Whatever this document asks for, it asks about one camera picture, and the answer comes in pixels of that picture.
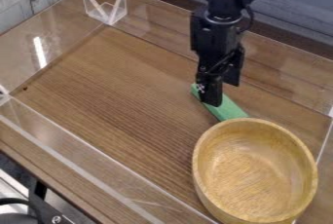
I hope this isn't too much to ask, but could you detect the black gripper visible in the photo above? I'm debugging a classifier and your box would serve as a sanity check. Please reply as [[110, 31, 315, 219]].
[[190, 8, 245, 107]]

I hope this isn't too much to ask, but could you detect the green rectangular block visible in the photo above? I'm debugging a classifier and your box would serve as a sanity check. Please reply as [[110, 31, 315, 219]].
[[204, 94, 249, 122]]

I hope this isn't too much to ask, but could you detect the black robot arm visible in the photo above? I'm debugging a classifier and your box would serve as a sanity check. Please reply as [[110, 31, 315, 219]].
[[190, 0, 256, 107]]

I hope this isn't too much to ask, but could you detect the brown wooden bowl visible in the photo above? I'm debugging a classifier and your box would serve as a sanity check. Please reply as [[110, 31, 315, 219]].
[[192, 118, 319, 224]]

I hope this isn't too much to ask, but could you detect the clear acrylic corner bracket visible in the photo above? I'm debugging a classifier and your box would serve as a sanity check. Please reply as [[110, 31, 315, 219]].
[[83, 0, 127, 26]]

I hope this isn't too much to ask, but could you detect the clear acrylic tray wall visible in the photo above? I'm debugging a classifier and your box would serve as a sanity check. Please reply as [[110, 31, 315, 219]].
[[0, 85, 217, 224]]

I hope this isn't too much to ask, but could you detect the black metal table bracket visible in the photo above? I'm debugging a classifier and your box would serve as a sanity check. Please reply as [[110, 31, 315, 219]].
[[28, 181, 75, 224]]

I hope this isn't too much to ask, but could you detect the black cable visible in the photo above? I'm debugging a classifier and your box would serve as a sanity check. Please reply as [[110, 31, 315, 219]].
[[0, 198, 36, 224]]

